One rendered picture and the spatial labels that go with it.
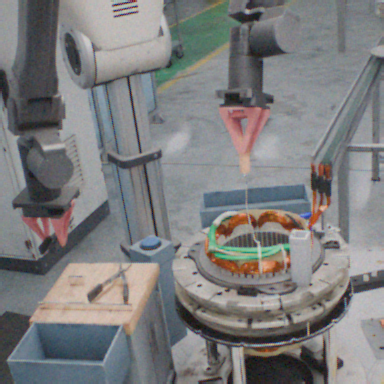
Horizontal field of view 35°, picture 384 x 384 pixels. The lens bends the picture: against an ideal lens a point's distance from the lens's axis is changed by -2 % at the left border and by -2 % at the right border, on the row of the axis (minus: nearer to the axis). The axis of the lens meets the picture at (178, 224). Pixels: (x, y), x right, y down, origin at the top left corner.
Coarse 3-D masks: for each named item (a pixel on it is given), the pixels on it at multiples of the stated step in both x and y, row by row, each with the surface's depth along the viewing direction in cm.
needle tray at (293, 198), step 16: (208, 192) 146; (224, 192) 146; (240, 192) 146; (256, 192) 145; (272, 192) 145; (288, 192) 145; (304, 192) 143; (208, 208) 148; (224, 208) 146; (240, 208) 136; (256, 208) 136; (272, 208) 136; (288, 208) 135; (304, 208) 135; (208, 224) 139
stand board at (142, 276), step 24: (72, 264) 123; (96, 264) 122; (144, 264) 120; (72, 288) 115; (120, 288) 113; (144, 288) 112; (48, 312) 109; (72, 312) 108; (96, 312) 107; (120, 312) 106
